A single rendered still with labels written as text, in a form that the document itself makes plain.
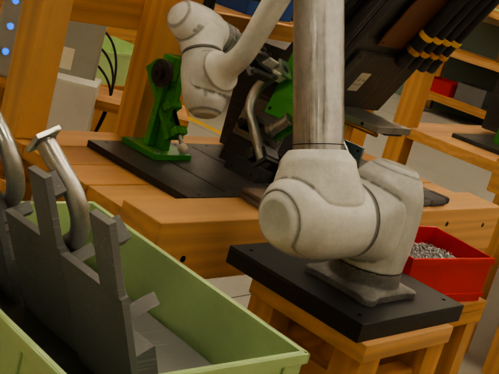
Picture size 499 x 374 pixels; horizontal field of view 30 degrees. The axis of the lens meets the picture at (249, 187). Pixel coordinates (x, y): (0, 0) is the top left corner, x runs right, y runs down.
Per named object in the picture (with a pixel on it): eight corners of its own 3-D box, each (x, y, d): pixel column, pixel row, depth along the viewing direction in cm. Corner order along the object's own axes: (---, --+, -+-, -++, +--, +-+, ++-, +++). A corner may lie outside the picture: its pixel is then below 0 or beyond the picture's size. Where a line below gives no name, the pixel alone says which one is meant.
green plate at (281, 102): (309, 133, 260) (341, 65, 259) (292, 124, 254) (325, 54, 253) (280, 120, 267) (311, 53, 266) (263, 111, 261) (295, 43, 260)
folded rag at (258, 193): (237, 196, 235) (240, 185, 234) (262, 198, 240) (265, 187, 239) (260, 211, 227) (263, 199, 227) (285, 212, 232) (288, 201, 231)
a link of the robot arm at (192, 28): (198, 25, 241) (200, 70, 237) (158, 1, 229) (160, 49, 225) (232, 10, 235) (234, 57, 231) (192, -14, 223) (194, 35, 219)
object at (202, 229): (488, 248, 312) (503, 207, 308) (145, 286, 203) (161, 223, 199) (454, 231, 321) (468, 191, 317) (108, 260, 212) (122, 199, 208)
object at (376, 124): (408, 139, 264) (411, 129, 263) (374, 137, 252) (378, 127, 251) (309, 97, 289) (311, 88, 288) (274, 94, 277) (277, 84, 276)
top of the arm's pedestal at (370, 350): (448, 343, 202) (454, 326, 201) (361, 364, 179) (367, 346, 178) (338, 280, 223) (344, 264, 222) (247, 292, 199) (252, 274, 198)
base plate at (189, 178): (434, 197, 303) (436, 191, 303) (186, 205, 223) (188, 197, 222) (338, 153, 330) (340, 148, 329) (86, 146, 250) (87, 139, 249)
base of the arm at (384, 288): (426, 297, 203) (434, 273, 201) (367, 307, 186) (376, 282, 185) (362, 262, 214) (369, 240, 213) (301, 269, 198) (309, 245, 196)
